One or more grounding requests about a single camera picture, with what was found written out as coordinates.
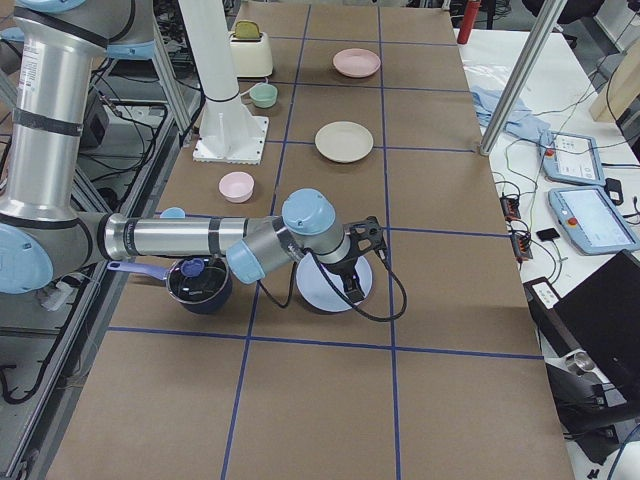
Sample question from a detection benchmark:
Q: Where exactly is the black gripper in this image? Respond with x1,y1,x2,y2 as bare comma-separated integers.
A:
324,216,387,303

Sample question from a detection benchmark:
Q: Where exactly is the pink plate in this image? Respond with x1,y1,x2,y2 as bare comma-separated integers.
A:
332,48,381,78

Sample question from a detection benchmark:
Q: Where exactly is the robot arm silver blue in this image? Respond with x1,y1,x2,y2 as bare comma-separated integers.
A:
1,1,386,303

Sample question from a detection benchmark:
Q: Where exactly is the light blue plate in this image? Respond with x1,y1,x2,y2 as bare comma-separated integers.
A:
296,254,373,313

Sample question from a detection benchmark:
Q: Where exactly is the cream plate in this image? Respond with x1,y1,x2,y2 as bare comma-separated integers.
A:
314,121,374,163

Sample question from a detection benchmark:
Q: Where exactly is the dark blue pot with lid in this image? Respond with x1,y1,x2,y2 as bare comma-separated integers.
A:
107,257,233,315

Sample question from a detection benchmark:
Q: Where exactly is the pink bowl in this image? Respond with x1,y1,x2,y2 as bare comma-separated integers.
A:
218,171,255,203

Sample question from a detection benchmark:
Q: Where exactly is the light blue cup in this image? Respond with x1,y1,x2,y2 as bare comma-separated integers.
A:
159,207,186,220

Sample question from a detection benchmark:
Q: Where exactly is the green bowl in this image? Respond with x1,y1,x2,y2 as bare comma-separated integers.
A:
249,83,279,109

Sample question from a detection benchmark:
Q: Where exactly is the light blue cloth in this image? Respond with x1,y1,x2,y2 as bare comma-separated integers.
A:
469,84,551,142

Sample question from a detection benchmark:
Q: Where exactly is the near teach pendant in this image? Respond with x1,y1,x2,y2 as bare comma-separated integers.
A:
547,186,639,255

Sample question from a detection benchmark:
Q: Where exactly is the teach pendant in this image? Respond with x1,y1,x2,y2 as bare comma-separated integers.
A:
547,186,639,255
539,131,605,187

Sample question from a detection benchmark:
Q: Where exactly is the far teach pendant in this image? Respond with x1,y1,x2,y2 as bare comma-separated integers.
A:
539,131,605,187

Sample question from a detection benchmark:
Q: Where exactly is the cream toaster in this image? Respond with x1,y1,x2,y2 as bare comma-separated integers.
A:
229,20,274,78

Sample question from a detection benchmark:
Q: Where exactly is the red bottle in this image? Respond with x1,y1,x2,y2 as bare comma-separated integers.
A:
457,0,481,45

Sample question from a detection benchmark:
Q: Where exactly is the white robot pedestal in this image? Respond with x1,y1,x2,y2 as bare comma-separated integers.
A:
179,0,269,165

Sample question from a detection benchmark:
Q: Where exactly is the aluminium frame post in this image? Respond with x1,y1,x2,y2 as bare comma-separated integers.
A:
478,0,567,156

